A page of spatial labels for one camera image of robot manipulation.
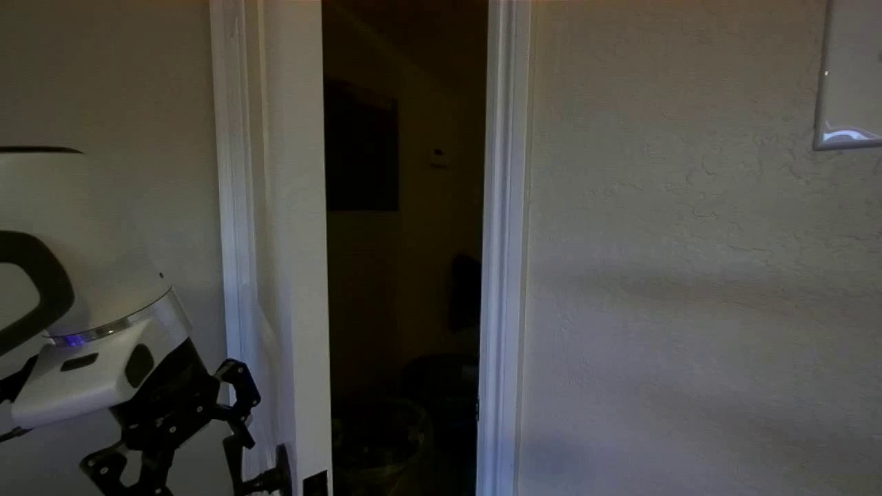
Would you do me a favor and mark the white panelled door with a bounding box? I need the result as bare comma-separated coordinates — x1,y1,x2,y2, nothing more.
259,0,335,496

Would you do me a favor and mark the dark round bin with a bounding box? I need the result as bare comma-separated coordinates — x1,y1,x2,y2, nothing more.
331,395,436,496

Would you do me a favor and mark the white door frame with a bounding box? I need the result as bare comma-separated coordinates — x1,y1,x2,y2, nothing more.
206,0,534,496

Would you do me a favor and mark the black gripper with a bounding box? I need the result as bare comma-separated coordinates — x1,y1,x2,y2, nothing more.
76,337,297,496

